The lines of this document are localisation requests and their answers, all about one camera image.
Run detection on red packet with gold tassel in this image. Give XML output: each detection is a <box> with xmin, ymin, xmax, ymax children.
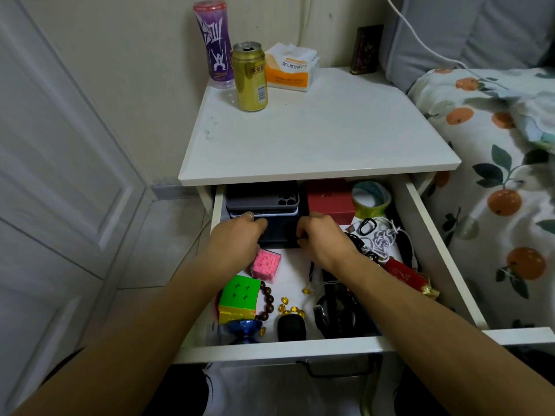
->
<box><xmin>382</xmin><ymin>257</ymin><xmax>440</xmax><ymax>300</ymax></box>

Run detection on purple plastic bottle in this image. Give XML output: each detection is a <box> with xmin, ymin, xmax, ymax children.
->
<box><xmin>193</xmin><ymin>0</ymin><xmax>235</xmax><ymax>89</ymax></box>

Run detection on white cord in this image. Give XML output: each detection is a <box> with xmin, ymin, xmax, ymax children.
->
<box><xmin>347</xmin><ymin>217</ymin><xmax>412</xmax><ymax>264</ymax></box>

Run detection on colourful puzzle cube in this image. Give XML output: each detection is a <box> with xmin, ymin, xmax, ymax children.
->
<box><xmin>218</xmin><ymin>275</ymin><xmax>262</xmax><ymax>324</ymax></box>

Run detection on red box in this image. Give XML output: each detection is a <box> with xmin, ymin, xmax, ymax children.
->
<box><xmin>306</xmin><ymin>179</ymin><xmax>357</xmax><ymax>226</ymax></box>

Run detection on small black device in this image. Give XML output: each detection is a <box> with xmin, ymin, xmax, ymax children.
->
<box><xmin>277</xmin><ymin>314</ymin><xmax>307</xmax><ymax>342</ymax></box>

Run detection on person's left hand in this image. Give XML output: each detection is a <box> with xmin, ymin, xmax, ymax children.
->
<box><xmin>208</xmin><ymin>212</ymin><xmax>269</xmax><ymax>275</ymax></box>

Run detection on grey phone case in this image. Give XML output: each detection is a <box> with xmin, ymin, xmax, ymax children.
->
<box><xmin>225</xmin><ymin>181</ymin><xmax>300</xmax><ymax>213</ymax></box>

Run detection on grey cushion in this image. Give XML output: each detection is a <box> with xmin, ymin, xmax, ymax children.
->
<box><xmin>379</xmin><ymin>0</ymin><xmax>555</xmax><ymax>93</ymax></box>

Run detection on white charging cable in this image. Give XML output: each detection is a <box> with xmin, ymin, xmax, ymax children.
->
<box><xmin>384</xmin><ymin>0</ymin><xmax>521</xmax><ymax>92</ymax></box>

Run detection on person's right forearm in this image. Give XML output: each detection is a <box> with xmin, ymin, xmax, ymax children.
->
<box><xmin>321</xmin><ymin>251</ymin><xmax>555</xmax><ymax>416</ymax></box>

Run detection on blue yo-yo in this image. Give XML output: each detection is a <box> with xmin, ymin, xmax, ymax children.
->
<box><xmin>226</xmin><ymin>320</ymin><xmax>263</xmax><ymax>344</ymax></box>

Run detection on white nightstand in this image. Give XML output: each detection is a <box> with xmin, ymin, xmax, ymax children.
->
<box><xmin>178</xmin><ymin>67</ymin><xmax>462</xmax><ymax>213</ymax></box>

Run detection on green tape roll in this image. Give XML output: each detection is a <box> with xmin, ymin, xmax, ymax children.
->
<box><xmin>351</xmin><ymin>181</ymin><xmax>393</xmax><ymax>220</ymax></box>

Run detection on white drawer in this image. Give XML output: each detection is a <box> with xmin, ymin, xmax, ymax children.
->
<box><xmin>173</xmin><ymin>173</ymin><xmax>555</xmax><ymax>365</ymax></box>

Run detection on black cable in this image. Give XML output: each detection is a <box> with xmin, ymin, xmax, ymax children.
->
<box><xmin>345</xmin><ymin>229</ymin><xmax>418</xmax><ymax>270</ymax></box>

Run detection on gold drink can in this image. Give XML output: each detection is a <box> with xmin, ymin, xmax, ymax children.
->
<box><xmin>231</xmin><ymin>41</ymin><xmax>269</xmax><ymax>112</ymax></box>

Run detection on pink maze cube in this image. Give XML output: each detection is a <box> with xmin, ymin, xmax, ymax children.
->
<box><xmin>251</xmin><ymin>249</ymin><xmax>282</xmax><ymax>284</ymax></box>

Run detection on person's left forearm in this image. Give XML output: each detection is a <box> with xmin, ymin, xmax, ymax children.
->
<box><xmin>13</xmin><ymin>253</ymin><xmax>243</xmax><ymax>416</ymax></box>

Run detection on black headphones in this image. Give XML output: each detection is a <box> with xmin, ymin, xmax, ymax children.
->
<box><xmin>313</xmin><ymin>270</ymin><xmax>380</xmax><ymax>339</ymax></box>

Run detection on pale phone case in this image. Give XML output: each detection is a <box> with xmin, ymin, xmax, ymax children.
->
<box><xmin>229</xmin><ymin>206</ymin><xmax>300</xmax><ymax>220</ymax></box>

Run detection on orange white tissue pack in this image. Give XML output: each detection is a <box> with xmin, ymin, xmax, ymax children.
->
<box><xmin>264</xmin><ymin>42</ymin><xmax>321</xmax><ymax>92</ymax></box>

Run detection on white panelled door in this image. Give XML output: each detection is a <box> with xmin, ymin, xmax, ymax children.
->
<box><xmin>0</xmin><ymin>0</ymin><xmax>158</xmax><ymax>416</ymax></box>

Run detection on orange fruit print bedsheet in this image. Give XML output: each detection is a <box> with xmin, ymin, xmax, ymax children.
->
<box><xmin>408</xmin><ymin>67</ymin><xmax>555</xmax><ymax>330</ymax></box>

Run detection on black box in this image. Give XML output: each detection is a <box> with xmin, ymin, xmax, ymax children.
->
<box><xmin>221</xmin><ymin>182</ymin><xmax>310</xmax><ymax>250</ymax></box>

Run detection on scattered gold capsules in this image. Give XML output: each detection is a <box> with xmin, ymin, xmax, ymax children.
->
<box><xmin>259</xmin><ymin>288</ymin><xmax>314</xmax><ymax>336</ymax></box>

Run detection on person's right hand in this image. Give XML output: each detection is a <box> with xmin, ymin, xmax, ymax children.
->
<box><xmin>296</xmin><ymin>212</ymin><xmax>361</xmax><ymax>273</ymax></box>

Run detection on dark small box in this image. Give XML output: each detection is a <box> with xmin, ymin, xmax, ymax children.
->
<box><xmin>350</xmin><ymin>25</ymin><xmax>384</xmax><ymax>75</ymax></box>

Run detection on brown bead bracelet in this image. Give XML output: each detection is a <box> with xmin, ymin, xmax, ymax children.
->
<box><xmin>256</xmin><ymin>281</ymin><xmax>275</xmax><ymax>322</ymax></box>

